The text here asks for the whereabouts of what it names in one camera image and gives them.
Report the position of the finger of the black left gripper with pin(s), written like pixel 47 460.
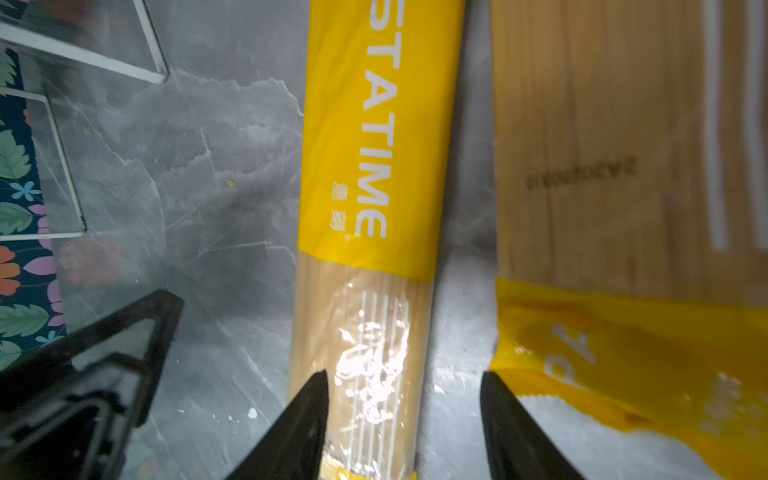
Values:
pixel 63 422

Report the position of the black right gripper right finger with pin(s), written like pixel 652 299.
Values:
pixel 517 448

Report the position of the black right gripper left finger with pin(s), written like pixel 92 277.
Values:
pixel 292 448

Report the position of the yellow pasta bag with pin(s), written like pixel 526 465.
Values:
pixel 631 186
pixel 380 88

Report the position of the white metal wooden shelf rack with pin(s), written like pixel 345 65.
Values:
pixel 62 43

